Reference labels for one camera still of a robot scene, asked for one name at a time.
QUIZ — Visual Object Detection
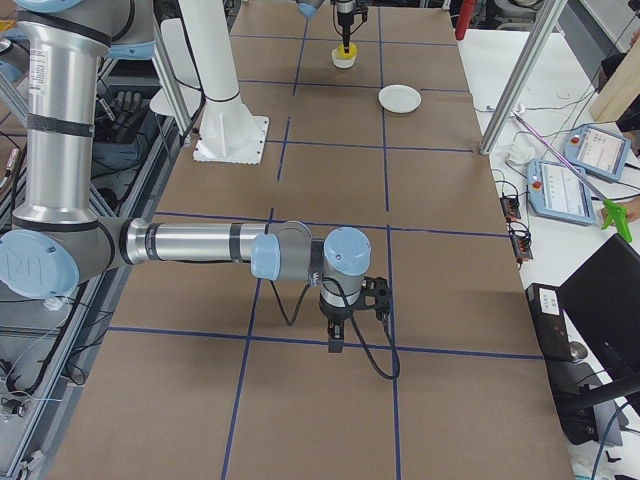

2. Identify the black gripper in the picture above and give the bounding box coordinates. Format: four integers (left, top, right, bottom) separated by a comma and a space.
335, 0, 354, 47
320, 299, 353, 353

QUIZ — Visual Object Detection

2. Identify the yellow lemon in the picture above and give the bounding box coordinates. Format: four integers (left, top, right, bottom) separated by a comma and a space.
336, 43, 357, 58

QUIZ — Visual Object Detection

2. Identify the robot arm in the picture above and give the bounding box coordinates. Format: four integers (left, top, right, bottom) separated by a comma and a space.
296, 0, 357, 56
1, 1, 371, 353

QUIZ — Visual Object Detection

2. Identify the white bowl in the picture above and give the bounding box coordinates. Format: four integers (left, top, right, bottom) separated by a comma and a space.
331, 44, 358, 69

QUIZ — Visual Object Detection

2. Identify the white plate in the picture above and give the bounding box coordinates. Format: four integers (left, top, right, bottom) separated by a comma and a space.
378, 84, 422, 114

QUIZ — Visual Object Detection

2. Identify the red cylinder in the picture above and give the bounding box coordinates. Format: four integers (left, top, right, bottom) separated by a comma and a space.
455, 0, 476, 41

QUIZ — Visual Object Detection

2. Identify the orange relay module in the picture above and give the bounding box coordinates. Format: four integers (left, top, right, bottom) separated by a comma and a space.
509, 230, 533, 264
500, 196, 521, 222

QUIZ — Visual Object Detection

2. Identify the black box device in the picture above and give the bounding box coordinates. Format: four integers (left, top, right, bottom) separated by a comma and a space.
525, 283, 587, 362

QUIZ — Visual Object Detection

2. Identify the near teach pendant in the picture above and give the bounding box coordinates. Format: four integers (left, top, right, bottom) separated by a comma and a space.
527, 159, 596, 226

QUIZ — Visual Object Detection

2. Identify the teach pendant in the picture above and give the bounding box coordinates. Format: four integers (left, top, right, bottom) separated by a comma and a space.
564, 125, 631, 182
527, 159, 596, 226

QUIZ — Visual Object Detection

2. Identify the black laptop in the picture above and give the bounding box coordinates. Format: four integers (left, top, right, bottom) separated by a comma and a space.
557, 232, 640, 386

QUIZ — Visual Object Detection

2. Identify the far teach pendant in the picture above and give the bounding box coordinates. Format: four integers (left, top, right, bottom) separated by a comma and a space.
564, 125, 631, 182

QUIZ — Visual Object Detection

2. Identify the seated person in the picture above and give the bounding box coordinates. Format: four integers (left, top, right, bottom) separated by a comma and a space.
598, 53, 639, 222

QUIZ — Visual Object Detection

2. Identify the metal stand with green clip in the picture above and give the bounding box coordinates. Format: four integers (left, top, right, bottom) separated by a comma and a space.
512, 112, 632, 242

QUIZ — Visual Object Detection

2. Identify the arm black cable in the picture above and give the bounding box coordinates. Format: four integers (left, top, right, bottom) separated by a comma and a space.
269, 277, 401, 381

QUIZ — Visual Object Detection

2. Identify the white pedestal column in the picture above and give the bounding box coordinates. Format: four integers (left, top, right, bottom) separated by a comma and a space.
161, 1, 269, 164

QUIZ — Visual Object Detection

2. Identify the aluminium frame post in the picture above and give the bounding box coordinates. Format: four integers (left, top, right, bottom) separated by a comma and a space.
479, 0, 568, 155

